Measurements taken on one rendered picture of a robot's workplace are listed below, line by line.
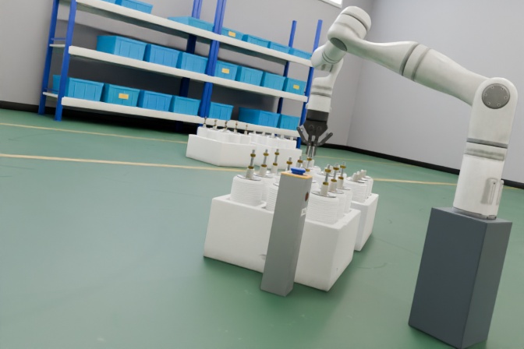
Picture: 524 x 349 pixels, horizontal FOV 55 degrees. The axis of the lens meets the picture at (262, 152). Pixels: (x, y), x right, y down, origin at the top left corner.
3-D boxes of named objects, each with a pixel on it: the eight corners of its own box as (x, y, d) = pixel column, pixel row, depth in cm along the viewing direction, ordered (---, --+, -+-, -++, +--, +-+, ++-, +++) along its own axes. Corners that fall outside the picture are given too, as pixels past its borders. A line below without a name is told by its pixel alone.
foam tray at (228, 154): (253, 167, 404) (256, 146, 403) (218, 166, 375) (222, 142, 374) (221, 158, 430) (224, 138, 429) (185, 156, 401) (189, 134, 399)
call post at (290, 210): (292, 290, 135) (313, 177, 133) (285, 297, 129) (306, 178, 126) (268, 282, 138) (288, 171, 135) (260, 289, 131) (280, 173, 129)
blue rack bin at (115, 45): (93, 53, 587) (97, 35, 585) (124, 59, 613) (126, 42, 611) (113, 54, 551) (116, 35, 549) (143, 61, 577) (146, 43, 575)
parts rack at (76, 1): (301, 149, 761) (324, 20, 745) (54, 120, 517) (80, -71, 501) (274, 142, 809) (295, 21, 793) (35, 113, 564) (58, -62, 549)
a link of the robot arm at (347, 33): (321, 29, 134) (406, 68, 124) (341, 2, 136) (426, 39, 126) (327, 47, 143) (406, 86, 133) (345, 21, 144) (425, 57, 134)
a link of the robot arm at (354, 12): (330, 31, 160) (315, 52, 159) (351, -3, 134) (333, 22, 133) (353, 48, 160) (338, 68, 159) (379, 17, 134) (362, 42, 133)
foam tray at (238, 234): (352, 260, 175) (361, 210, 174) (327, 292, 138) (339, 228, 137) (249, 234, 188) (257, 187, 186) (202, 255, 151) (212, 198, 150)
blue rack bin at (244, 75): (217, 79, 707) (220, 65, 705) (238, 84, 731) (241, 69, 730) (239, 82, 669) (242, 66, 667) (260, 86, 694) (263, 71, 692)
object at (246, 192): (245, 230, 162) (254, 176, 160) (260, 240, 154) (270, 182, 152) (218, 230, 157) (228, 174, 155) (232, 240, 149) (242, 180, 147)
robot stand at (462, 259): (487, 340, 124) (513, 221, 121) (460, 350, 114) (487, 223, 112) (436, 315, 134) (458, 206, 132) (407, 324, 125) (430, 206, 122)
